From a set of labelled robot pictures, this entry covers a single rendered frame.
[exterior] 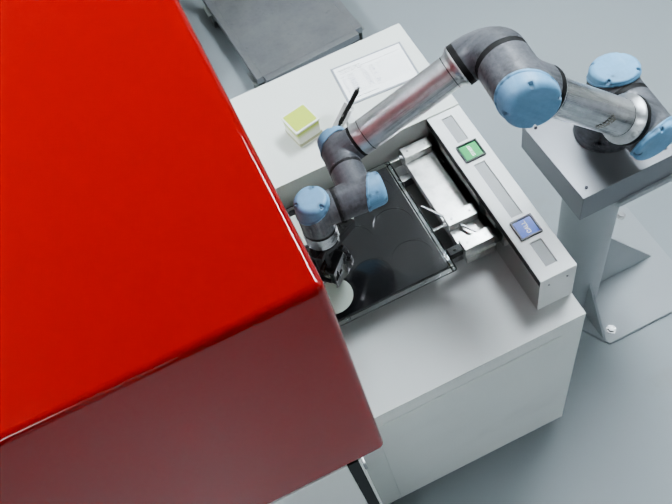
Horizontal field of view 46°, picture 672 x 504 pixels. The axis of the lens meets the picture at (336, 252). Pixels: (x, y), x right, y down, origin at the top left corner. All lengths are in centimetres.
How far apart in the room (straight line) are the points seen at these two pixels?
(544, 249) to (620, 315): 103
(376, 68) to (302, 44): 137
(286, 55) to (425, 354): 195
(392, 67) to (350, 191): 66
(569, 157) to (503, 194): 22
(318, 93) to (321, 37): 139
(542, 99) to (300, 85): 86
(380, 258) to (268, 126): 49
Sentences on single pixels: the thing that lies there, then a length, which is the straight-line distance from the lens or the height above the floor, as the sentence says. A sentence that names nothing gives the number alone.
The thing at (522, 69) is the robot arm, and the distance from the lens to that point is 157.
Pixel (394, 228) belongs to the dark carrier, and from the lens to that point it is 199.
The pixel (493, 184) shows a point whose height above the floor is 96.
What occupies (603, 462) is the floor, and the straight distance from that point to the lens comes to 271.
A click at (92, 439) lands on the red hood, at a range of 99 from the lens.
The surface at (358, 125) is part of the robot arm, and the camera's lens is 171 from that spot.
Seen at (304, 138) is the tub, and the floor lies 100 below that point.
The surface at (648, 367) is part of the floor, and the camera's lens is 284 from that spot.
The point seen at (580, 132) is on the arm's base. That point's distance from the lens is 210.
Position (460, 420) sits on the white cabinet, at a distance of 217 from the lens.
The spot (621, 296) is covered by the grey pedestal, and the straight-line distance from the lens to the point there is 292.
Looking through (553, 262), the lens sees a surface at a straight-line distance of 187.
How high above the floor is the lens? 258
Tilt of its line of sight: 58 degrees down
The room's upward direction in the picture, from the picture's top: 18 degrees counter-clockwise
